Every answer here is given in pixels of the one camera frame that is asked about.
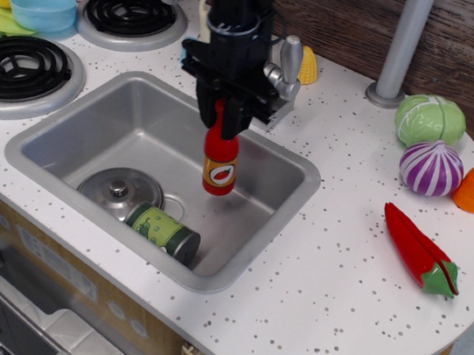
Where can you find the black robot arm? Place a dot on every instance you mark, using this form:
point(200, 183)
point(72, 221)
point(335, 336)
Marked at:
point(241, 17)

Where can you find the black stove burner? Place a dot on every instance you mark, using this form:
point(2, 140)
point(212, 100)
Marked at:
point(37, 76)
point(130, 25)

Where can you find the cream toy detergent jug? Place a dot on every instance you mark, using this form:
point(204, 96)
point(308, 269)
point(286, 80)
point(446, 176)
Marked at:
point(204, 31)

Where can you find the red sauce bottle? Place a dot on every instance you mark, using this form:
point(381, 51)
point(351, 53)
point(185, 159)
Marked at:
point(220, 161)

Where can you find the light blue toy bowl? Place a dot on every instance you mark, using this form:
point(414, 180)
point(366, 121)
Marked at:
point(44, 15)

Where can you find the yellow toy corn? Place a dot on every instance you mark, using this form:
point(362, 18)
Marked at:
point(308, 70)

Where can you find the green toy cabbage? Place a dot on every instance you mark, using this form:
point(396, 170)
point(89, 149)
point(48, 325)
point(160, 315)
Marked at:
point(423, 117)

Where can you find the green toy can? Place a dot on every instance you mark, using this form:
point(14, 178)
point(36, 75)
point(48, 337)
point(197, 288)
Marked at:
point(165, 232)

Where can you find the middle black stove burner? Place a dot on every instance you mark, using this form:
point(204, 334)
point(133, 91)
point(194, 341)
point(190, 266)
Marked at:
point(130, 25)

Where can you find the front black stove burner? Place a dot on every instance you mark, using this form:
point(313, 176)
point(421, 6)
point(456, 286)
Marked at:
point(37, 76)

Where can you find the grey support pole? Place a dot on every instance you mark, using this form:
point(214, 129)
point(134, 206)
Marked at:
point(386, 91)

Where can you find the toy oven door handle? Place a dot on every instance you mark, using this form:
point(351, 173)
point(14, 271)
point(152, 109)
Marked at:
point(30, 312)

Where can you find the red toy chili pepper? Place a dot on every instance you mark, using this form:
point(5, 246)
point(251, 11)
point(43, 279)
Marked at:
point(428, 265)

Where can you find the silver toy faucet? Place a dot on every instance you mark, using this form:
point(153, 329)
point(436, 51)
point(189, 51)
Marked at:
point(284, 79)

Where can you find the purple toy onion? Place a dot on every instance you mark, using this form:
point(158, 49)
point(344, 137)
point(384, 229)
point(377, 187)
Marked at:
point(431, 169)

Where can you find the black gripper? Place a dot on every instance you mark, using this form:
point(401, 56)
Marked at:
point(231, 67)

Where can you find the silver pot lid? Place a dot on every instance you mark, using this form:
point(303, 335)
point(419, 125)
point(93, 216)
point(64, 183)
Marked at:
point(121, 190)

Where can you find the grey toy sink basin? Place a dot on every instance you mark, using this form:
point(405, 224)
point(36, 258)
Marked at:
point(138, 122)

